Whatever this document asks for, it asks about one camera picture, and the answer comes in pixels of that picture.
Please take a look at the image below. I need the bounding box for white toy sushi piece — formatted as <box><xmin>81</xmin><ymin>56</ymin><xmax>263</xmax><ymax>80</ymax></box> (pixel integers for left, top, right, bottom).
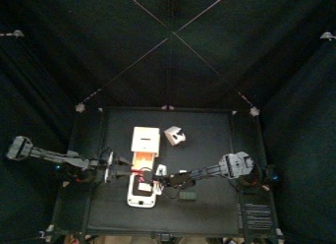
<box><xmin>135</xmin><ymin>182</ymin><xmax>153</xmax><ymax>192</ymax></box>

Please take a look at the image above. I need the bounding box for orange wooden tray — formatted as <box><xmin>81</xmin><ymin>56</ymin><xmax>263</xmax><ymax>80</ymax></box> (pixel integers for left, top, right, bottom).
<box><xmin>130</xmin><ymin>152</ymin><xmax>157</xmax><ymax>173</ymax></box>

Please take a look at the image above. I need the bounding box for dark green toy block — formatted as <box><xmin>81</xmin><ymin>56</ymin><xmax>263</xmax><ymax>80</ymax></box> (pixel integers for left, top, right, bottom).
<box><xmin>178</xmin><ymin>191</ymin><xmax>198</xmax><ymax>202</ymax></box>

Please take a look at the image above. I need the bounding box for white rectangular plastic tray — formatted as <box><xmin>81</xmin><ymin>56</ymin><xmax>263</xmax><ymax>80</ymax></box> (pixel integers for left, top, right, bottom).
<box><xmin>125</xmin><ymin>171</ymin><xmax>158</xmax><ymax>209</ymax></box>

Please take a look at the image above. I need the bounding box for small white angled holder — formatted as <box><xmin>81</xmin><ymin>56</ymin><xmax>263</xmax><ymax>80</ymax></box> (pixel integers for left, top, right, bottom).
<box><xmin>162</xmin><ymin>125</ymin><xmax>187</xmax><ymax>147</ymax></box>

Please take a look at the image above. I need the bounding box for thin diagonal cord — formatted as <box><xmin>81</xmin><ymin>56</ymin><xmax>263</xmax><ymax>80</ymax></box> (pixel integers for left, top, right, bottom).
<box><xmin>121</xmin><ymin>0</ymin><xmax>255</xmax><ymax>108</ymax></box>
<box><xmin>81</xmin><ymin>0</ymin><xmax>231</xmax><ymax>104</ymax></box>

